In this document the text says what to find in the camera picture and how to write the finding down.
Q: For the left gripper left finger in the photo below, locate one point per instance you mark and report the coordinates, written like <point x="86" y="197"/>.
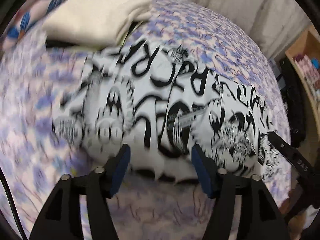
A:
<point x="115" y="170"/>

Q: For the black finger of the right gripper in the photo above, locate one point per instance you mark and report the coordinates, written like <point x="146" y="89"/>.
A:
<point x="291" y="154"/>

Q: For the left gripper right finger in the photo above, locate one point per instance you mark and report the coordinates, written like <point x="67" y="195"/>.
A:
<point x="206" y="170"/>

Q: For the black white graffiti garment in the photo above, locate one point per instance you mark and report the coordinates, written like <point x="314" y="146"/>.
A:
<point x="161" y="102"/>

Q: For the purple cat print blanket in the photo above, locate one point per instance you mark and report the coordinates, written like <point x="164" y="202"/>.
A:
<point x="34" y="79"/>

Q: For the wooden shelf unit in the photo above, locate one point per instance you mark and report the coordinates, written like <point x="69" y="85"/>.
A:
<point x="304" y="57"/>

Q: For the beige curtain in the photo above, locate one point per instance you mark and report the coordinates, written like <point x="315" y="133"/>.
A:
<point x="271" y="24"/>

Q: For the cream folded garment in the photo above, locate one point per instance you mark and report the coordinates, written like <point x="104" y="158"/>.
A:
<point x="95" y="23"/>

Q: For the pink blue flower pillow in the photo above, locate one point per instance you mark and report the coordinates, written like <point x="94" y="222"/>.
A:
<point x="28" y="14"/>

